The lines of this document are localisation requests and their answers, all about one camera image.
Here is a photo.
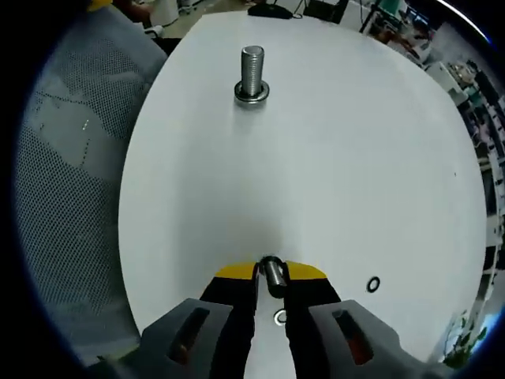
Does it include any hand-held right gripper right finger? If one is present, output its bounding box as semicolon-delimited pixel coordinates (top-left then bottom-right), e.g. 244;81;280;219
283;259;451;379

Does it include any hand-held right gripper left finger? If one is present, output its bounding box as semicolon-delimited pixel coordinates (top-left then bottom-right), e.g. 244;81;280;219
100;259;260;379

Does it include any grey mesh office chair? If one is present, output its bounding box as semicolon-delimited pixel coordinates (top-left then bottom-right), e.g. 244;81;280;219
15;9;171;358

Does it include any small threaded steel stud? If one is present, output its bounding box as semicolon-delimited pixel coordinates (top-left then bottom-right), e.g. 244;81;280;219
261;255;288;300

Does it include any black computer mouse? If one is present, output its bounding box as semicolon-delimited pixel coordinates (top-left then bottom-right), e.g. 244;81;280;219
246;2;296;21

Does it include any large threaded steel stud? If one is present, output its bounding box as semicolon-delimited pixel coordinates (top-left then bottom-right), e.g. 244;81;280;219
239;44;266;99

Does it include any white storage shelving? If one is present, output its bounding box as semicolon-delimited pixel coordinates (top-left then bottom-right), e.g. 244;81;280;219
463;57;505;276

